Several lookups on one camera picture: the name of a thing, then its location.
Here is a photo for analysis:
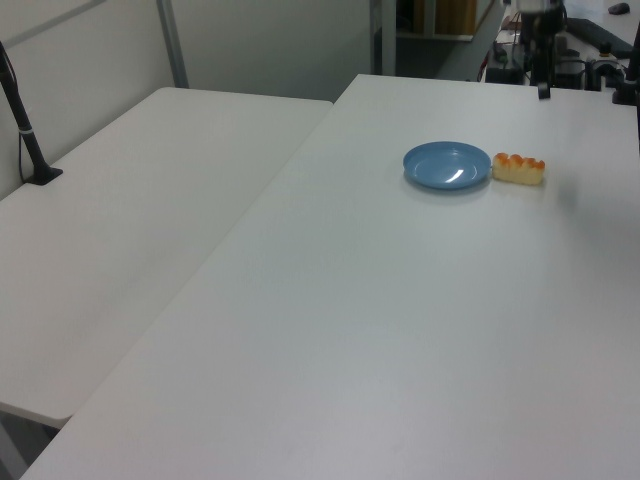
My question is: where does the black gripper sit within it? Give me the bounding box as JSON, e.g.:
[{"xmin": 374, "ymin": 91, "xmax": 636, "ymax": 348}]
[{"xmin": 521, "ymin": 8, "xmax": 567, "ymax": 102}]

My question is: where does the toy bread with orange crust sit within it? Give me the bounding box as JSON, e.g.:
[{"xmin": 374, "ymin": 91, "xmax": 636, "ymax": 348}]
[{"xmin": 491, "ymin": 152, "xmax": 547, "ymax": 187}]

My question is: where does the white side table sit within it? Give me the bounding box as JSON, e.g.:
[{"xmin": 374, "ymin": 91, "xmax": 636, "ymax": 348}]
[{"xmin": 0, "ymin": 86, "xmax": 335, "ymax": 422}]

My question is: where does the black keyboard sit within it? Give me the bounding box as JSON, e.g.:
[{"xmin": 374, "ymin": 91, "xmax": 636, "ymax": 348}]
[{"xmin": 563, "ymin": 16, "xmax": 635, "ymax": 57}]

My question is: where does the grey metal partition post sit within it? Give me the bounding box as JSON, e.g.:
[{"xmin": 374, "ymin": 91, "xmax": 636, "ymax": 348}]
[{"xmin": 368, "ymin": 0, "xmax": 398, "ymax": 77}]

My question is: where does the black device with knob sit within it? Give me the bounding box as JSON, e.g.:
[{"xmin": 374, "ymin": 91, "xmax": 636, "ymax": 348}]
[{"xmin": 583, "ymin": 41, "xmax": 627, "ymax": 92}]

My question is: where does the black cable on stand pole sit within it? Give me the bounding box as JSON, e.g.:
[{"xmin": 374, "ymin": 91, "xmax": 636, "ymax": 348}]
[{"xmin": 0, "ymin": 48, "xmax": 32, "ymax": 183}]

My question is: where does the blue round plate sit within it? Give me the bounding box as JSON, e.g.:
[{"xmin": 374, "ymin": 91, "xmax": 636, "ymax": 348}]
[{"xmin": 402, "ymin": 141, "xmax": 493, "ymax": 192}]

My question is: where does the black box with cables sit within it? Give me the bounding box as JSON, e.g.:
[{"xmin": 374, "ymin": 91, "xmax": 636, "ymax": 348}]
[{"xmin": 485, "ymin": 63, "xmax": 522, "ymax": 85}]

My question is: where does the grey metal frame post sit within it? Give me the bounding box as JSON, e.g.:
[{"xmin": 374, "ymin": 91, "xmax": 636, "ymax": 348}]
[{"xmin": 155, "ymin": 0, "xmax": 190, "ymax": 90}]

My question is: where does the black clamp camera stand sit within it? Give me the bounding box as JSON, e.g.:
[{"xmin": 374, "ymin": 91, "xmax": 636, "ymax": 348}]
[{"xmin": 610, "ymin": 34, "xmax": 640, "ymax": 107}]

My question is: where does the black camera stand pole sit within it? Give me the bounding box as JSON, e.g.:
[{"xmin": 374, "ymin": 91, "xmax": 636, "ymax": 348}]
[{"xmin": 0, "ymin": 40, "xmax": 65, "ymax": 187}]

